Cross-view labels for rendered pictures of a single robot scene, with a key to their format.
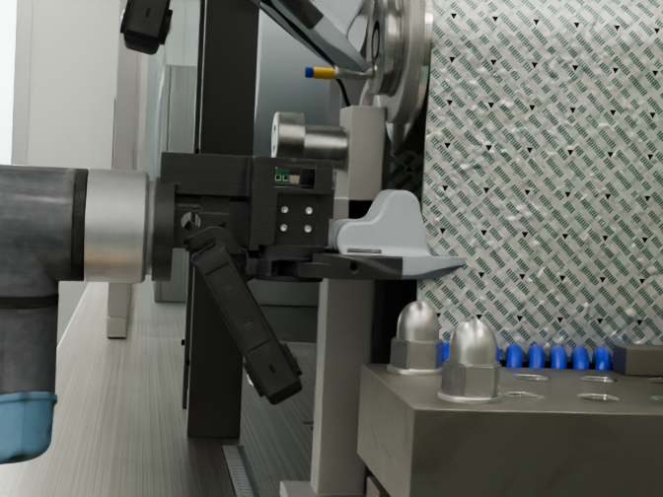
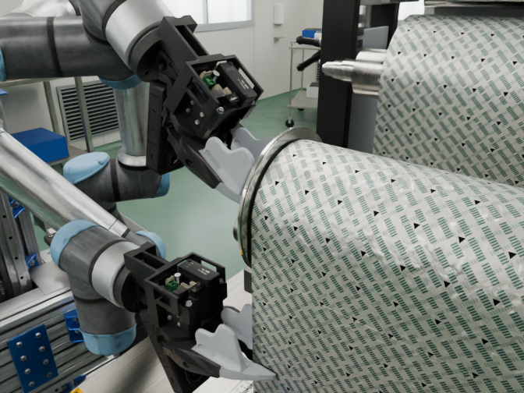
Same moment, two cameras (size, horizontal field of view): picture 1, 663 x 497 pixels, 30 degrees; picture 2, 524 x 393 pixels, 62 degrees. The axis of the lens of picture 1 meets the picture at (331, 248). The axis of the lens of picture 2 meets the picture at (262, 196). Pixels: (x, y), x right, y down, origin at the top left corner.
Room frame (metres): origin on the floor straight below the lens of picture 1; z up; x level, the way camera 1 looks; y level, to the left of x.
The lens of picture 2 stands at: (0.63, -0.31, 1.44)
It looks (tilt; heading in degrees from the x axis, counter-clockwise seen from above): 25 degrees down; 47
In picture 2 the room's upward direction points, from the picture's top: straight up
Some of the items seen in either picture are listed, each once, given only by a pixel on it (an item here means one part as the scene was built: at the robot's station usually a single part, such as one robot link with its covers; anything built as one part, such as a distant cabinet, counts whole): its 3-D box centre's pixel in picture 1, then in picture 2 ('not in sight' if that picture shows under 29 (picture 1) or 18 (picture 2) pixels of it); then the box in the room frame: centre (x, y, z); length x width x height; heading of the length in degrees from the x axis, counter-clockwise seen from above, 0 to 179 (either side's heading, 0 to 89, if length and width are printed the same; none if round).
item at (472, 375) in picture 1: (472, 358); not in sight; (0.69, -0.08, 1.05); 0.04 x 0.04 x 0.04
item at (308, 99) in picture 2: not in sight; (316, 77); (4.66, 3.05, 0.51); 0.91 x 0.58 x 1.02; 33
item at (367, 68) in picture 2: not in sight; (382, 75); (1.15, 0.02, 1.34); 0.06 x 0.06 x 0.06; 9
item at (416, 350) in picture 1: (417, 335); not in sight; (0.78, -0.06, 1.05); 0.04 x 0.04 x 0.04
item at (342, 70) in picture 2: not in sight; (342, 70); (1.15, 0.08, 1.34); 0.06 x 0.03 x 0.03; 99
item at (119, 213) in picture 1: (122, 226); (131, 274); (0.82, 0.14, 1.11); 0.08 x 0.05 x 0.08; 9
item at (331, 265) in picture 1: (334, 264); (195, 347); (0.82, 0.00, 1.09); 0.09 x 0.05 x 0.02; 98
